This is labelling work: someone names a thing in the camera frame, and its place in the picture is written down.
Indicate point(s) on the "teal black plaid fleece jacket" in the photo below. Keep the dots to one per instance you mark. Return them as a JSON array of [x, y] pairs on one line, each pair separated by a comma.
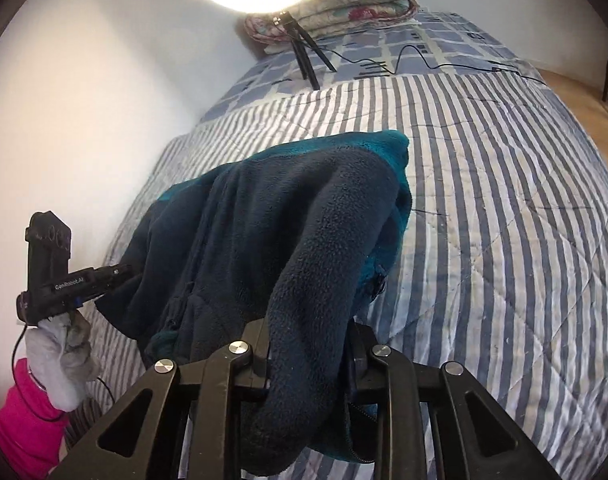
[[302, 236]]

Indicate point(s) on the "floral folded pillow blanket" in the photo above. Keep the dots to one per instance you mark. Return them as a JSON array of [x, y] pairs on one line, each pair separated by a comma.
[[329, 18]]

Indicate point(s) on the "pink left sleeve forearm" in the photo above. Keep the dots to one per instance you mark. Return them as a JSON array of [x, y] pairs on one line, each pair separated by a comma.
[[31, 429]]

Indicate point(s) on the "left hand in white glove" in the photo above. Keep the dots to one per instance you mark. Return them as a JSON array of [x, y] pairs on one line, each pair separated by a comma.
[[58, 354]]

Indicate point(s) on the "blue white striped quilt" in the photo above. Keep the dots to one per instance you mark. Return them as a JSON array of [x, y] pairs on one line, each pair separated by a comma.
[[504, 266]]

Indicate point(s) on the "black ring light tripod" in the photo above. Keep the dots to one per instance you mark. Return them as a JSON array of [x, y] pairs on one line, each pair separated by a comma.
[[301, 43]]

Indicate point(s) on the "blue checked bed sheet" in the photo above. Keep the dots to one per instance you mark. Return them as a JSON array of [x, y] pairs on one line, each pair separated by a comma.
[[431, 42]]

